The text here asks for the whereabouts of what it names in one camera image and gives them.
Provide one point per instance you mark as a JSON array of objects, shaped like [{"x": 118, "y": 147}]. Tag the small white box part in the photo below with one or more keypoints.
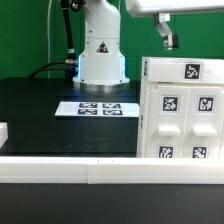
[{"x": 183, "y": 70}]

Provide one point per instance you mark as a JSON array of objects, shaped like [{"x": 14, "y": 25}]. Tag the white flat marker board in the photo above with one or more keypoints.
[{"x": 97, "y": 109}]

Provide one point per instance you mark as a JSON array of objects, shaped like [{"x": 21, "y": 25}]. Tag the white cabinet body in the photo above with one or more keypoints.
[{"x": 144, "y": 103}]

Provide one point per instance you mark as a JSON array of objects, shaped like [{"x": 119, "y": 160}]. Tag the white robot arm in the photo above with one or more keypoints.
[{"x": 101, "y": 64}]

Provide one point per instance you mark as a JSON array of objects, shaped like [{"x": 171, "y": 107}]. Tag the white cabinet door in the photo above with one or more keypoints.
[
  {"x": 166, "y": 121},
  {"x": 203, "y": 128}
]

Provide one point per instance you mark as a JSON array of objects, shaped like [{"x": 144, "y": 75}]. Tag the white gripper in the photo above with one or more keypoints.
[{"x": 161, "y": 9}]

